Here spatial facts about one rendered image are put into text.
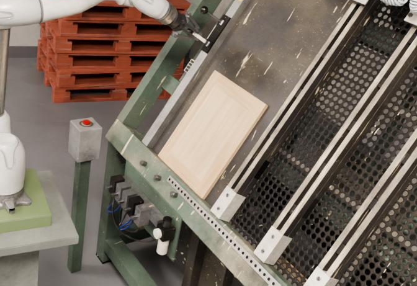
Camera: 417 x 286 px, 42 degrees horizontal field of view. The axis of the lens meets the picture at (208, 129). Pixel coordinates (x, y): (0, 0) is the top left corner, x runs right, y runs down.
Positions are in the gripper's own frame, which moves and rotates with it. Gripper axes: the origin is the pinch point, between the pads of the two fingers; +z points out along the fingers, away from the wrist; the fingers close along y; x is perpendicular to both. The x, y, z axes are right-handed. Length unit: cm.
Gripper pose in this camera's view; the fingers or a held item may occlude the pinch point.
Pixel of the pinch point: (199, 37)
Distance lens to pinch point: 248.4
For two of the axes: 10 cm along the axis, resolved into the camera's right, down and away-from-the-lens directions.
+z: 6.0, 3.2, 7.3
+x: -5.7, -4.6, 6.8
